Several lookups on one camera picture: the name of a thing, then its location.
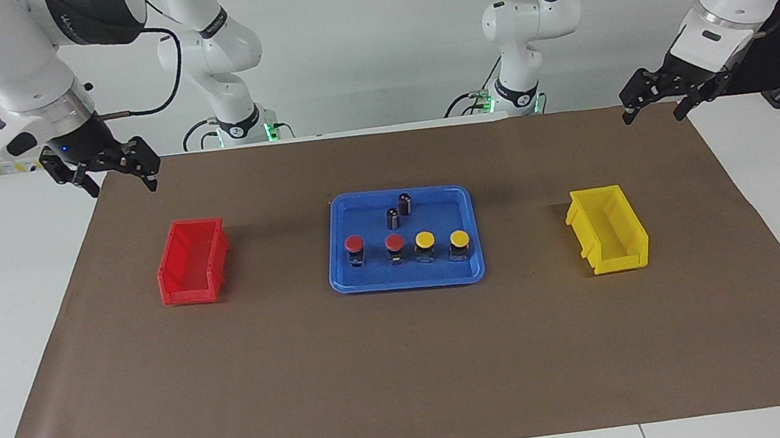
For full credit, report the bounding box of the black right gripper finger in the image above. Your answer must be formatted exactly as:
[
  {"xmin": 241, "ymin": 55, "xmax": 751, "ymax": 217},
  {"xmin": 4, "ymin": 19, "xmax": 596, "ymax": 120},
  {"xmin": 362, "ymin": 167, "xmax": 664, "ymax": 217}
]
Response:
[
  {"xmin": 104, "ymin": 134, "xmax": 164, "ymax": 198},
  {"xmin": 39, "ymin": 142, "xmax": 102, "ymax": 204}
]

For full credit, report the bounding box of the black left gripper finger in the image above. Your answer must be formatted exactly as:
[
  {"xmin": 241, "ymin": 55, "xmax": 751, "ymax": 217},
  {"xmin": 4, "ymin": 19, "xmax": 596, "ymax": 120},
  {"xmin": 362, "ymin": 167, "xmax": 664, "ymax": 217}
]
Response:
[
  {"xmin": 617, "ymin": 66, "xmax": 673, "ymax": 126},
  {"xmin": 668, "ymin": 69, "xmax": 737, "ymax": 123}
]

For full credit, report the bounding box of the red push button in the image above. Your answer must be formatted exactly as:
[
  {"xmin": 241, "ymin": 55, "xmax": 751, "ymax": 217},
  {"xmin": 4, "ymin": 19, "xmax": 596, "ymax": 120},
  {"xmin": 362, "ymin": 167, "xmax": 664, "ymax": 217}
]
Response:
[
  {"xmin": 383, "ymin": 232, "xmax": 408, "ymax": 266},
  {"xmin": 343, "ymin": 234, "xmax": 368, "ymax": 269}
]

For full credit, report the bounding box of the yellow push button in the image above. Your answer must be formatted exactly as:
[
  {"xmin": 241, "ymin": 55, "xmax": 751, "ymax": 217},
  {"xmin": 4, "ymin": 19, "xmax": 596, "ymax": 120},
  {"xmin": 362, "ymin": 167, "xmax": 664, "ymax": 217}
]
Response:
[
  {"xmin": 412, "ymin": 230, "xmax": 438, "ymax": 265},
  {"xmin": 447, "ymin": 228, "xmax": 474, "ymax": 264}
]

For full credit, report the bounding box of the red plastic bin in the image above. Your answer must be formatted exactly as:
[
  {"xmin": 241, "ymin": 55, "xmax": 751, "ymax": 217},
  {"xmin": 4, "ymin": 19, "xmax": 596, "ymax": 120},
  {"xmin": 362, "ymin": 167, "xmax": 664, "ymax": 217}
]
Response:
[{"xmin": 151, "ymin": 215, "xmax": 237, "ymax": 308}]

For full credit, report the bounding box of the yellow plastic bin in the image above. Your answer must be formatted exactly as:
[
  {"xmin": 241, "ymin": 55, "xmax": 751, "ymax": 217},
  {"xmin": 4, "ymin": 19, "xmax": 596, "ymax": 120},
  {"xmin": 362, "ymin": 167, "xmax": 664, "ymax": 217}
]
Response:
[{"xmin": 562, "ymin": 181, "xmax": 653, "ymax": 279}]

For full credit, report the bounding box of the blue plastic tray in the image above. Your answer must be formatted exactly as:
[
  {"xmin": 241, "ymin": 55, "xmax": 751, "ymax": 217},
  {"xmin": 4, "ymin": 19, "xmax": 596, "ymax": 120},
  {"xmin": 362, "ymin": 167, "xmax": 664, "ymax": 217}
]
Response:
[{"xmin": 319, "ymin": 178, "xmax": 487, "ymax": 301}]

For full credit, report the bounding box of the brown table mat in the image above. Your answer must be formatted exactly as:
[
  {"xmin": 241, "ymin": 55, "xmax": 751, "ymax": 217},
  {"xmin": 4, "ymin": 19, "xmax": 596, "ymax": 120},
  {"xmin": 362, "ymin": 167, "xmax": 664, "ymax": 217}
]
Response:
[{"xmin": 0, "ymin": 85, "xmax": 780, "ymax": 438}]

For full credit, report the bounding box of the black base cable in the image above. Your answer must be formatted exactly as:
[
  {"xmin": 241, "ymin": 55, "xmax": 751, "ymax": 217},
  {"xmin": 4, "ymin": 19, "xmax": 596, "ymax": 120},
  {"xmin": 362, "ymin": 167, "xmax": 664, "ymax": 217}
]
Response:
[
  {"xmin": 179, "ymin": 118, "xmax": 221, "ymax": 153},
  {"xmin": 437, "ymin": 56, "xmax": 507, "ymax": 120}
]

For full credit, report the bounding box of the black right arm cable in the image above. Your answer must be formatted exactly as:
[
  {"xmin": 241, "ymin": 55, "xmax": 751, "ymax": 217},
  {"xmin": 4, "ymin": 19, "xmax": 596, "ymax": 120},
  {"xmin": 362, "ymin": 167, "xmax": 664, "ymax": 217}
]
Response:
[{"xmin": 88, "ymin": 0, "xmax": 190, "ymax": 122}]

